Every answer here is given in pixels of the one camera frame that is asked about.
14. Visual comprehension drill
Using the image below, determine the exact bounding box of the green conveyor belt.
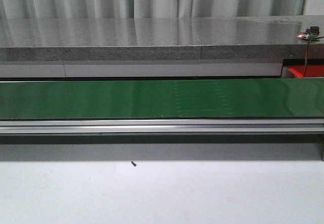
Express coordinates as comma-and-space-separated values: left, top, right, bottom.
1, 78, 323, 120

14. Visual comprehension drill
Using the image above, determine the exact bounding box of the red plastic bin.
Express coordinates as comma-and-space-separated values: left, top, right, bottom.
288, 65, 324, 78

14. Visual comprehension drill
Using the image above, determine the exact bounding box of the small green circuit board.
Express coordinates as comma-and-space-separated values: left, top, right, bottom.
296, 26, 323, 40

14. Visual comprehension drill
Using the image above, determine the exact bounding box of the aluminium conveyor frame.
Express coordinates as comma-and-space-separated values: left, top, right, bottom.
1, 118, 323, 162

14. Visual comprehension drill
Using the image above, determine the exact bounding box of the red orange wire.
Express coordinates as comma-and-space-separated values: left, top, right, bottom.
302, 38, 312, 78

